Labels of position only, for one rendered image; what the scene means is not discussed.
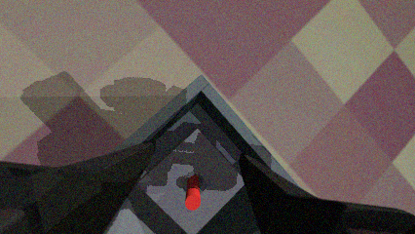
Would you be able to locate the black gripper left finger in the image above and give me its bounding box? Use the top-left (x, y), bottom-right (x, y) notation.
top-left (0, 140), bottom-right (156, 234)

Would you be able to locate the dark grey open box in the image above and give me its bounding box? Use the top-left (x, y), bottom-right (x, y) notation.
top-left (104, 74), bottom-right (301, 234)

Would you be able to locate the red peg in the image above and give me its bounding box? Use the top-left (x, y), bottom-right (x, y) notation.
top-left (185, 175), bottom-right (201, 211)

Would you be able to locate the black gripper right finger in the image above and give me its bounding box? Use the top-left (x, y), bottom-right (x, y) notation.
top-left (239, 153), bottom-right (415, 234)

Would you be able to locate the grey square plate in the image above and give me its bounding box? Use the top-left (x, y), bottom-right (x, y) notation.
top-left (137, 126), bottom-right (245, 234)

